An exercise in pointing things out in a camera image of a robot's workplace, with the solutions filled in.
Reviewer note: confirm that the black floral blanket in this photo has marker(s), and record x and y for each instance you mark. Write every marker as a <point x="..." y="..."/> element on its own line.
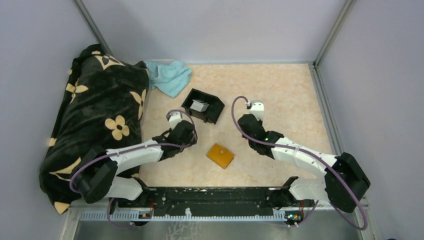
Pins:
<point x="103" y="104"/>

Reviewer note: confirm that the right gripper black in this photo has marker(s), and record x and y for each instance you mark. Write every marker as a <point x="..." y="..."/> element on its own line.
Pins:
<point x="260" y="122"/>

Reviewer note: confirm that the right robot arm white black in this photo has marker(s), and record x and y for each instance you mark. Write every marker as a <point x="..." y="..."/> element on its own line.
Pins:
<point x="339" y="179"/>

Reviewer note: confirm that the light blue cloth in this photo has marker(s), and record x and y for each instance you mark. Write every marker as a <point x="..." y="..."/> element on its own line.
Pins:
<point x="171" y="79"/>

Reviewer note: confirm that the black card tray box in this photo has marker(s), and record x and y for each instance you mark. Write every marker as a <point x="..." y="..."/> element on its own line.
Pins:
<point x="213" y="112"/>

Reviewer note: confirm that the tan leather card holder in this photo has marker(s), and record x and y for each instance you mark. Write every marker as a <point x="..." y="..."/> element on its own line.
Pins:
<point x="220" y="155"/>

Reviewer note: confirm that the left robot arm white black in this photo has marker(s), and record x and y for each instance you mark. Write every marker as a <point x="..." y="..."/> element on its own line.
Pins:
<point x="97" y="176"/>

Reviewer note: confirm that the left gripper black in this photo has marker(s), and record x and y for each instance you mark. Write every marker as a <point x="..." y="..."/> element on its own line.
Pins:
<point x="191" y="139"/>

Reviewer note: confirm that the silver cards in tray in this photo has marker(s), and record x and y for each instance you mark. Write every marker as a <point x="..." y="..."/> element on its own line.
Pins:
<point x="199" y="105"/>

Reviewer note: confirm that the aluminium frame rail front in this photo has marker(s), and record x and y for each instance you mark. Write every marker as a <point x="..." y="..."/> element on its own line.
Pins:
<point x="105" y="210"/>

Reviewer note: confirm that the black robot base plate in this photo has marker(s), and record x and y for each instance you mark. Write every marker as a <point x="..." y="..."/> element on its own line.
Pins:
<point x="214" y="201"/>

